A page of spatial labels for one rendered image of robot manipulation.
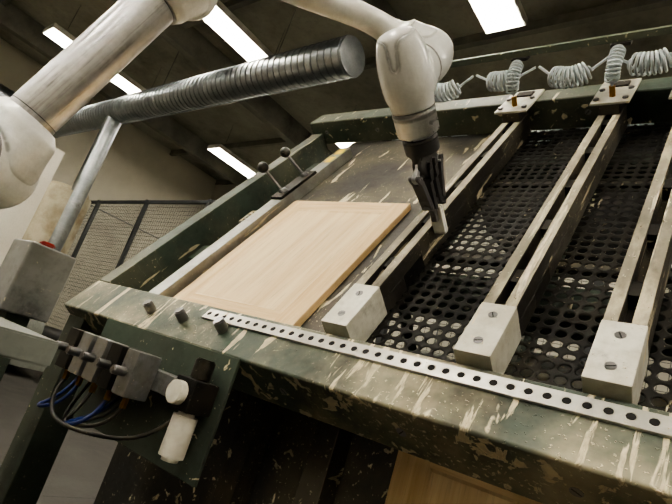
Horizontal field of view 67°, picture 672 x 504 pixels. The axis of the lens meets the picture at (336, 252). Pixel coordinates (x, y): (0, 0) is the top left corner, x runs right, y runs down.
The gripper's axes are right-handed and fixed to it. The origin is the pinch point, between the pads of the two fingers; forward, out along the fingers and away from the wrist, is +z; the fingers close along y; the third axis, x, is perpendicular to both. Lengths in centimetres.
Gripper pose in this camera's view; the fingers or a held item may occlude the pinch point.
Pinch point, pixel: (438, 218)
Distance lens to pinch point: 119.3
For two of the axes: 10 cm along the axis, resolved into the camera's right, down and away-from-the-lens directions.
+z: 2.9, 8.4, 4.6
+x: -7.8, -0.7, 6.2
